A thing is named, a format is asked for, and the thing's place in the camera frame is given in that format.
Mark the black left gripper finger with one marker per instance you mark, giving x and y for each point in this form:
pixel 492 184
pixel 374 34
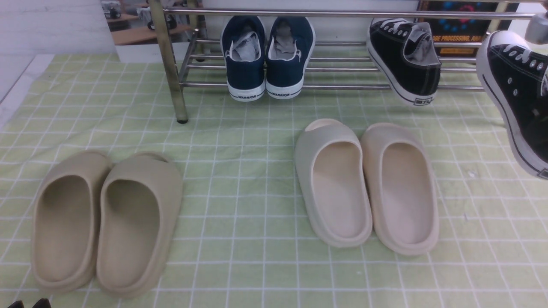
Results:
pixel 42 303
pixel 16 304

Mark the black canvas sneaker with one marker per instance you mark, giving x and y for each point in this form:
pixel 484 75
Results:
pixel 404 51
pixel 515 79

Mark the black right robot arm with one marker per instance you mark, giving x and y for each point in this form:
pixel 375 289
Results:
pixel 537 29

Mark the metal shoe rack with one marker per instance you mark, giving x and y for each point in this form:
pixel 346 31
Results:
pixel 177 76

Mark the left tan slide slipper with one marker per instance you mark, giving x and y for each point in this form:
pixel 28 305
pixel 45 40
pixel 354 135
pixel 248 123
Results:
pixel 66 222

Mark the tan slide slipper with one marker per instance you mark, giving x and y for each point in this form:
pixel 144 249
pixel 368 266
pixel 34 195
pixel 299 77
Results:
pixel 66 222
pixel 140 202

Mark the right tan slide slipper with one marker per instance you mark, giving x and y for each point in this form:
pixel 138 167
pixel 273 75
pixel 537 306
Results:
pixel 140 202

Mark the green checkered cloth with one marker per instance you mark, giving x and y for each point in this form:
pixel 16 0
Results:
pixel 243 239

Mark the left cream slide slipper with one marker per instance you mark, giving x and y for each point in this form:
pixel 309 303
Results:
pixel 328 159

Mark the cream slide slipper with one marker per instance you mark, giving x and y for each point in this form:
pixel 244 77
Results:
pixel 328 159
pixel 401 188

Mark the left navy blue sneaker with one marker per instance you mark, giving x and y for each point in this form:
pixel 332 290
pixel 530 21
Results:
pixel 242 42

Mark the navy blue sneaker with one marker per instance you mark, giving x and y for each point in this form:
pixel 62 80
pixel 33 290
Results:
pixel 242 42
pixel 290 48

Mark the right navy blue sneaker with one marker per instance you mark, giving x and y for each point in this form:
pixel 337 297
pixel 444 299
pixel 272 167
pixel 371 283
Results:
pixel 290 48

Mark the right cream slide slipper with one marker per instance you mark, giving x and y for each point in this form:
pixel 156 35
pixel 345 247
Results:
pixel 401 188

